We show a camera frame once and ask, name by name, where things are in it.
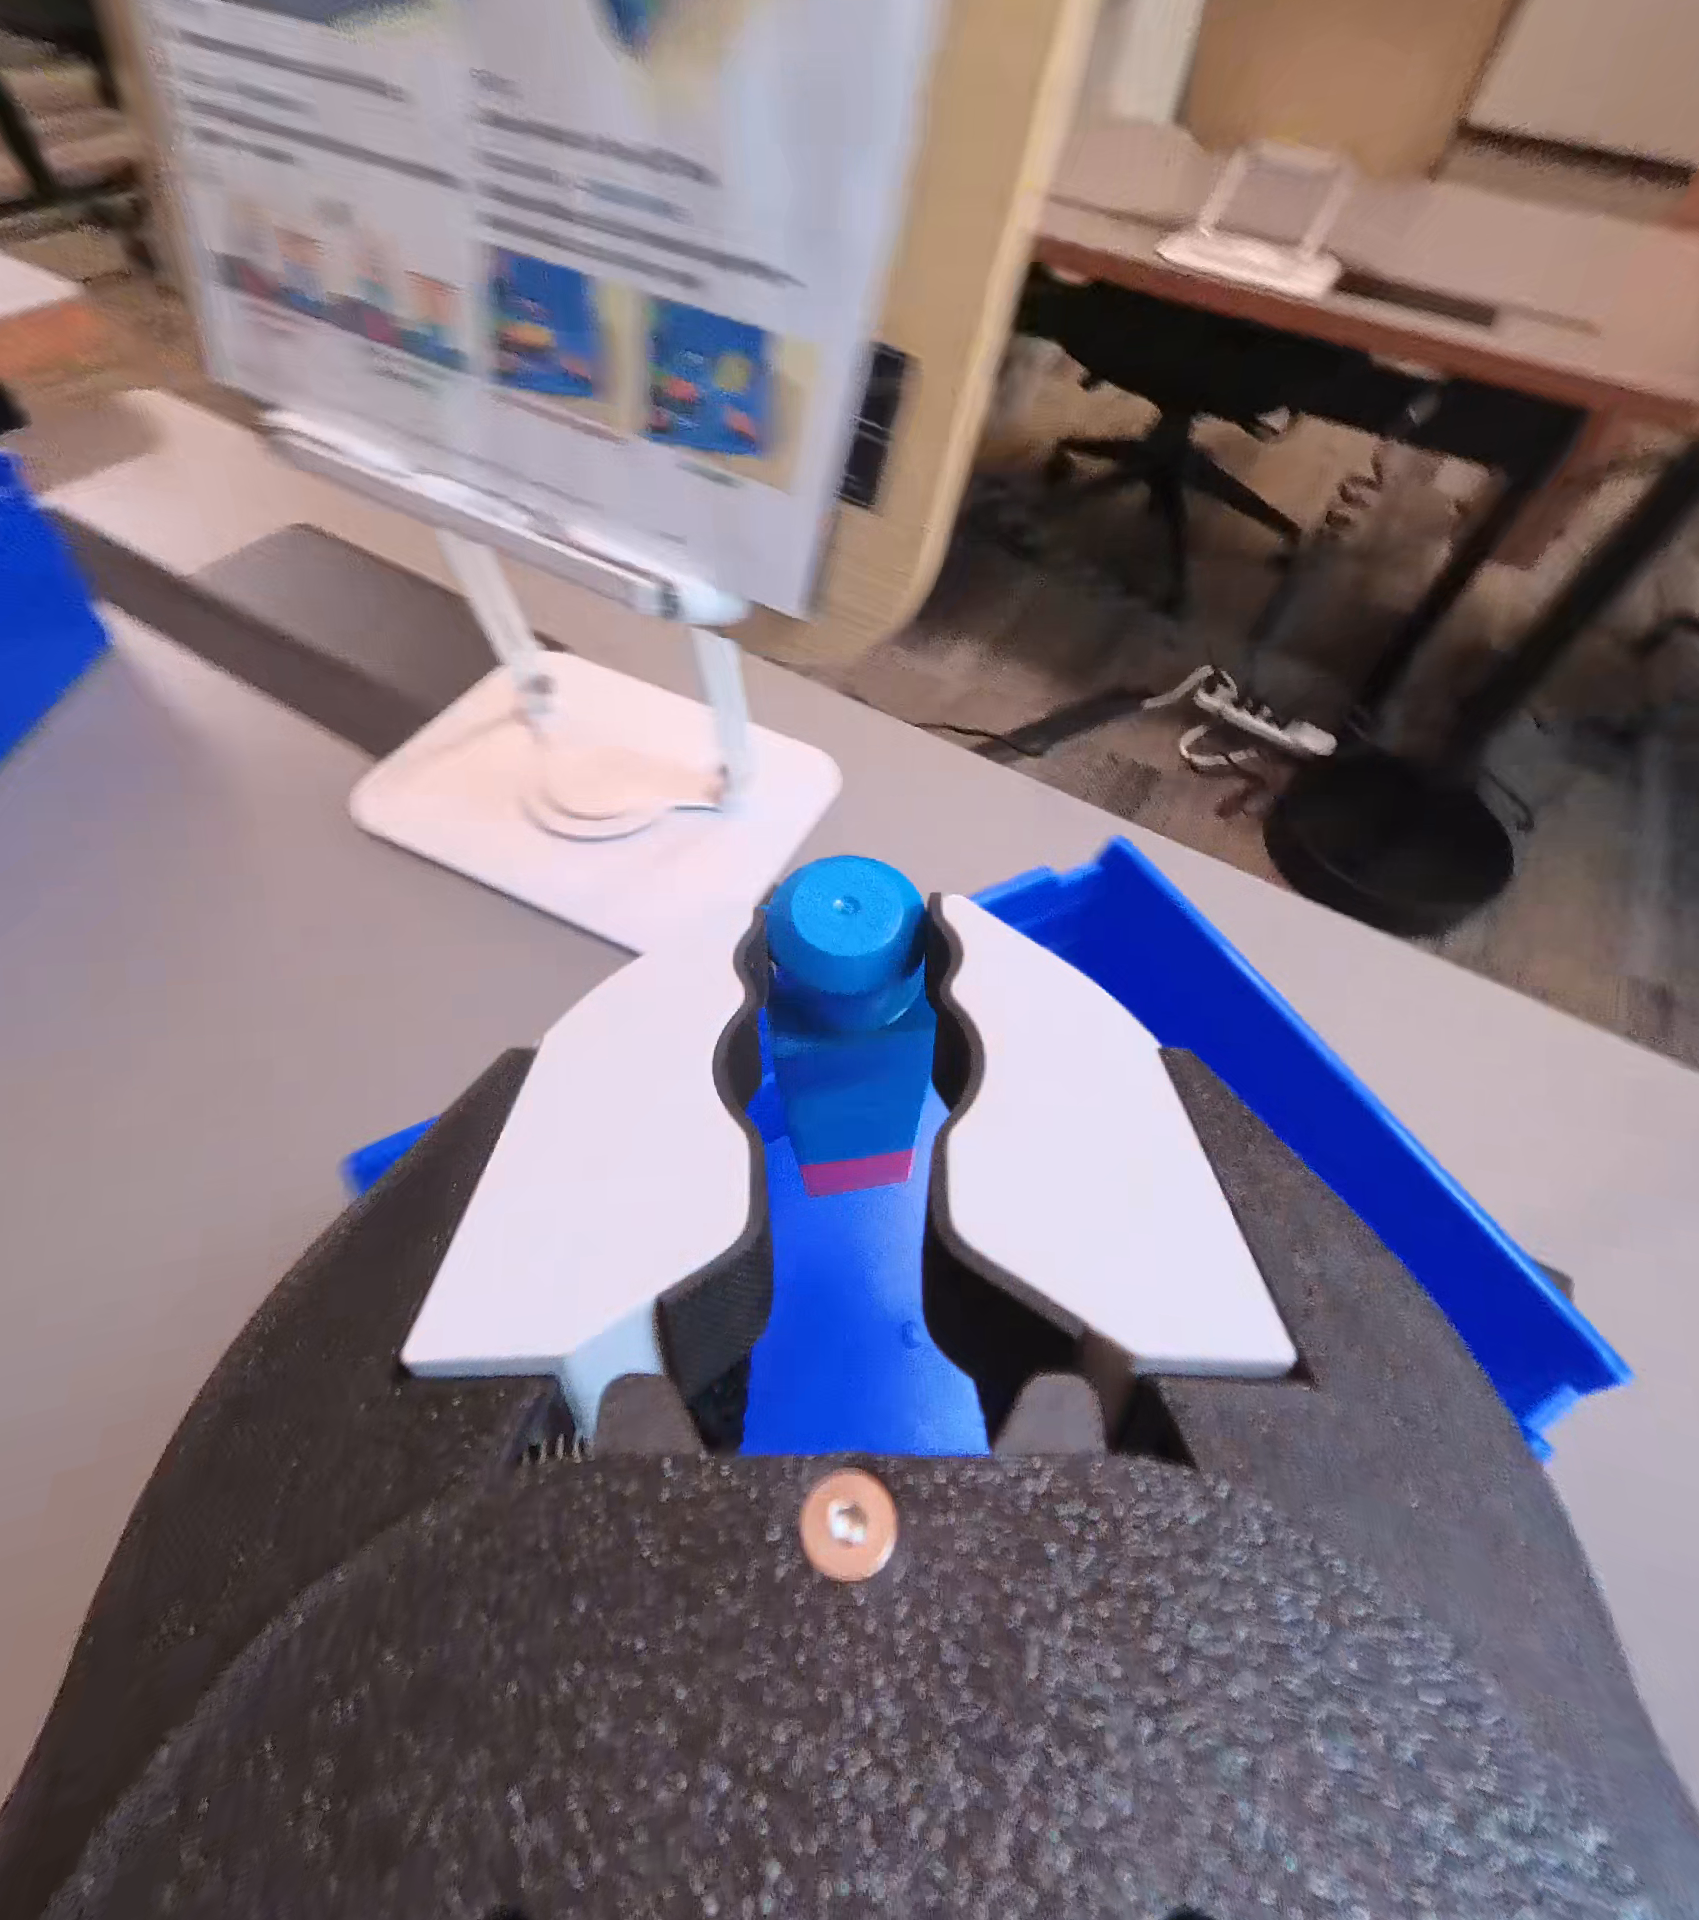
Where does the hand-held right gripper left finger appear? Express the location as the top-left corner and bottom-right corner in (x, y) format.
(403, 895), (776, 1428)

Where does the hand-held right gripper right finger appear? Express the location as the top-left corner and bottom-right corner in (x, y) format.
(922, 893), (1302, 1391)

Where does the blue mega block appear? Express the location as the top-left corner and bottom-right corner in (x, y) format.
(762, 854), (936, 1169)

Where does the white document stand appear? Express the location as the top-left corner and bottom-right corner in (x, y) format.
(101, 0), (1106, 954)

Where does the black floor lamp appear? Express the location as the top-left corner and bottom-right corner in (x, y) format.
(1266, 322), (1699, 940)

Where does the white power strip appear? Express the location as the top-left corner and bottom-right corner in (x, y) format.
(1142, 666), (1338, 773)

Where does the black office chair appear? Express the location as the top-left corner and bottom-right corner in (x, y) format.
(1044, 284), (1436, 602)

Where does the wooden desk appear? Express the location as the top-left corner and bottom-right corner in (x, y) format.
(1036, 120), (1699, 572)

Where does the printed instruction sheet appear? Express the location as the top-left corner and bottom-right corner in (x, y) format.
(137, 0), (934, 618)

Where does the clear plastic cup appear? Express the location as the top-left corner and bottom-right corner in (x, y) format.
(1156, 141), (1354, 297)

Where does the tan cardboard box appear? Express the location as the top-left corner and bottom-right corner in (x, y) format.
(1186, 0), (1518, 180)

